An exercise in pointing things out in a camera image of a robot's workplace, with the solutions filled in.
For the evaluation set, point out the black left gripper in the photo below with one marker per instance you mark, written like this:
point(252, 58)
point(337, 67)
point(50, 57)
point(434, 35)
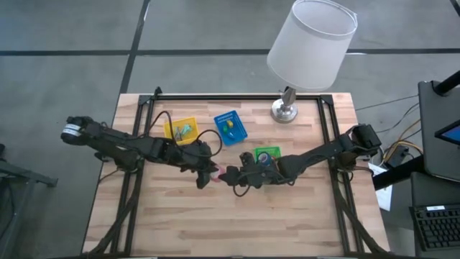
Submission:
point(197, 158)

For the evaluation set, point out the black keyboard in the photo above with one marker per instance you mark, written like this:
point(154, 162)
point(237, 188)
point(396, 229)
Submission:
point(438, 226)

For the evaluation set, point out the white paper sheet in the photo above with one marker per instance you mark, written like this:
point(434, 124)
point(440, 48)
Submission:
point(384, 196)

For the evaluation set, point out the grey metal stand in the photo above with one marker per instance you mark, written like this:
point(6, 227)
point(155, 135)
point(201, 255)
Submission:
point(21, 176)

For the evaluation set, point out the blue tape roll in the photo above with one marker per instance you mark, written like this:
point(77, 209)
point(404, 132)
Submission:
point(260, 159)

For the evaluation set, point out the yellow mini stapler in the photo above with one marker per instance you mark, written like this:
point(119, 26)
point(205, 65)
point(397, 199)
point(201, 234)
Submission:
point(230, 124)

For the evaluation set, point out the yellow plastic basket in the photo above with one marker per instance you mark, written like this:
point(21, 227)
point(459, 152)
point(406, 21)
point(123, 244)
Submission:
point(169, 129)

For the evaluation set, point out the blue plastic basket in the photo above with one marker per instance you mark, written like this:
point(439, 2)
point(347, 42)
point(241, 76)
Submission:
point(239, 124)

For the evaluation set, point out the green mini stapler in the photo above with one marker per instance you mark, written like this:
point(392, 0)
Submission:
point(225, 129)

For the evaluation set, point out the green plastic basket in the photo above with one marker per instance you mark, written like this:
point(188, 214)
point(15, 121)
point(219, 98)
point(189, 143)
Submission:
point(267, 149)

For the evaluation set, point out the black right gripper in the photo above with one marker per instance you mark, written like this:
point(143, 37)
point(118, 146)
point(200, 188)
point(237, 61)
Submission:
point(255, 176)

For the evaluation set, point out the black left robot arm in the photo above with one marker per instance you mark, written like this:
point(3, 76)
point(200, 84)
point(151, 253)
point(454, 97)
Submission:
point(118, 144)

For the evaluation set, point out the black aluminium table frame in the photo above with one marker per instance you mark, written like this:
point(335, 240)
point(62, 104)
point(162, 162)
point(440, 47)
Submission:
point(233, 97)

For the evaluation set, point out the table lamp white shade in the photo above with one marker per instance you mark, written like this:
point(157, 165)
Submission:
point(309, 46)

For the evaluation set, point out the pink tape roll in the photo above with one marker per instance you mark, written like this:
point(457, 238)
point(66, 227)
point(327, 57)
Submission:
point(217, 174)

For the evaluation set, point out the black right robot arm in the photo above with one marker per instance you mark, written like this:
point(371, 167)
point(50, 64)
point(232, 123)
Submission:
point(323, 151)

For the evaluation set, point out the blue mini stapler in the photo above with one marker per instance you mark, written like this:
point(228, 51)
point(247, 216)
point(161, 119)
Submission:
point(232, 135)

